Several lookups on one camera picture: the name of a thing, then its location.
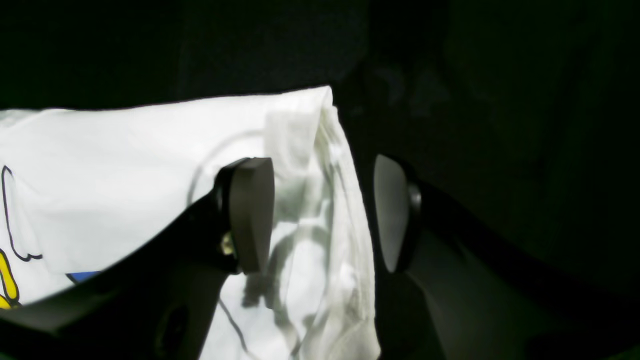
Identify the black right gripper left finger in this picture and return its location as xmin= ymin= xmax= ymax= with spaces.
xmin=1 ymin=157 xmax=275 ymax=360

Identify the white printed t-shirt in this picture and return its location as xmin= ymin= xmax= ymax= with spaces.
xmin=1 ymin=86 xmax=381 ymax=360

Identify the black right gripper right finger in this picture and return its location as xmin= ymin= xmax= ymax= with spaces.
xmin=373 ymin=153 xmax=639 ymax=360

